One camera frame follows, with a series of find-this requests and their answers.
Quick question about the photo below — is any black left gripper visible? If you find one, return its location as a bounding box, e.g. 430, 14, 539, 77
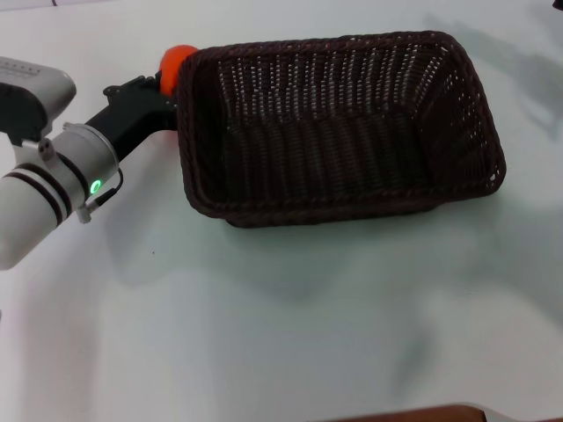
83, 75, 180, 163

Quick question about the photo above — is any orange fake fruit with stem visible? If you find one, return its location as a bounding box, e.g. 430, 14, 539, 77
158, 44, 200, 98

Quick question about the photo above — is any black woven rectangular basket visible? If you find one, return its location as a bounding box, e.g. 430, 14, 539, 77
174, 29, 508, 229

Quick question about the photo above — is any brown panel with black corner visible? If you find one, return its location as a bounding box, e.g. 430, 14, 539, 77
340, 405, 488, 422

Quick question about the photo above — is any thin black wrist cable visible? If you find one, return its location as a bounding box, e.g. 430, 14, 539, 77
84, 168, 125, 210

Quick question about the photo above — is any silver grey wrist camera box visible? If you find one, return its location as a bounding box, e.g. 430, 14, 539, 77
0, 56, 77, 147

